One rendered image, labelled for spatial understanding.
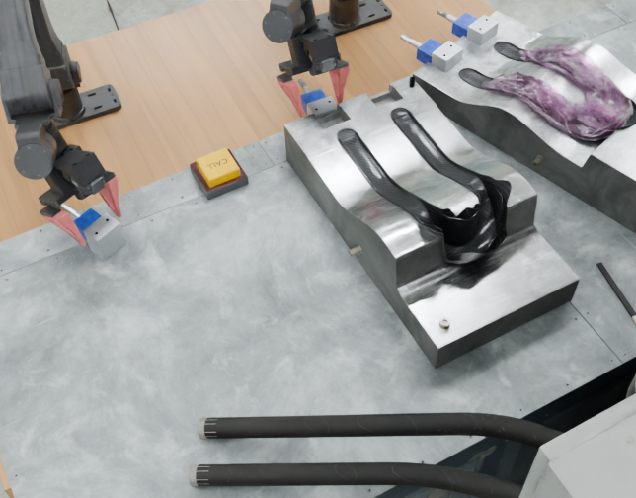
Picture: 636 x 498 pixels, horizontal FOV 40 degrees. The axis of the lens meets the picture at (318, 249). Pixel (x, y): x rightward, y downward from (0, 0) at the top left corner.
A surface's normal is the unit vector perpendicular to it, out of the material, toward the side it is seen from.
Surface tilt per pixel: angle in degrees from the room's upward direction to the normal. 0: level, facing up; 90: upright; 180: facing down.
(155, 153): 0
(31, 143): 66
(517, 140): 90
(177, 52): 0
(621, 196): 90
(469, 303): 0
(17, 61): 41
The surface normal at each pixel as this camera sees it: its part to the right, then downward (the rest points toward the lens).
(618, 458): -0.02, -0.61
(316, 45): 0.34, 0.33
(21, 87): 0.11, 0.05
